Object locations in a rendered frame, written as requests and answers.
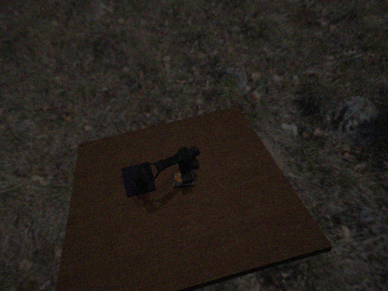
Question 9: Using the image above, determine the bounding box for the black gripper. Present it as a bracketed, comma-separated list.
[178, 162, 194, 184]

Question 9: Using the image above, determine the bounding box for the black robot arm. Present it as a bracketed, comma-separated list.
[131, 146, 200, 193]

